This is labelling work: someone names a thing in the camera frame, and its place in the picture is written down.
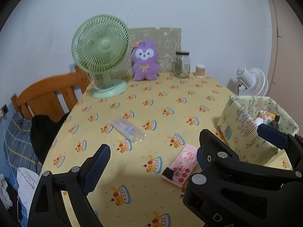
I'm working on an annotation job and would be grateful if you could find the white standing fan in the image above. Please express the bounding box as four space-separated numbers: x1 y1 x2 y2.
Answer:
235 67 269 96

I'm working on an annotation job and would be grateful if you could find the orange wooden chair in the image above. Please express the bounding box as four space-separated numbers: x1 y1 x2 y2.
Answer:
11 66 90 122

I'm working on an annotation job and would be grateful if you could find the beige door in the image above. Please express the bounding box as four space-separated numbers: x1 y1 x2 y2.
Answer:
268 0 302 113

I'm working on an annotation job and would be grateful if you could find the yellow patterned storage box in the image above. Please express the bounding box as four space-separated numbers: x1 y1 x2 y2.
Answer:
218 96 299 165

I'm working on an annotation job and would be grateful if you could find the cotton swab container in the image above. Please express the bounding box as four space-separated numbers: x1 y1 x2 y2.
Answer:
195 65 206 79

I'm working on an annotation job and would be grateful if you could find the glass jar dark lid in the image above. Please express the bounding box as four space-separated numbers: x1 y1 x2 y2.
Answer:
172 51 191 79

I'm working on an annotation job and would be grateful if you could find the blue plaid bedding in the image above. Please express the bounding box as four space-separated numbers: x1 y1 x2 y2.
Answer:
1 112 42 185

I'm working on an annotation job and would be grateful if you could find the clear pink sock package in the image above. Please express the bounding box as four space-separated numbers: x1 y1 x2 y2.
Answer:
110 117 146 143

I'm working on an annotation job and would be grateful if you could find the black cushion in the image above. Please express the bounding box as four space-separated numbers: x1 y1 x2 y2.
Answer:
30 113 69 164

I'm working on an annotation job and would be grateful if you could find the green desk fan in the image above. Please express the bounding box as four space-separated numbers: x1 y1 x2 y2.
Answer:
71 14 129 98

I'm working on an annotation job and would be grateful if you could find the yellow cartoon tablecloth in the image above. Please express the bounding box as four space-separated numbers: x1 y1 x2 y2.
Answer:
38 72 294 227

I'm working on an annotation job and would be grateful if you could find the purple plush bunny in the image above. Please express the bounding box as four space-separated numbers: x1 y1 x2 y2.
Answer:
131 40 160 81

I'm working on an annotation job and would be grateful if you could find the patterned cardboard backboard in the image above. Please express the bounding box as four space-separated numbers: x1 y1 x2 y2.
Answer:
111 27 181 77

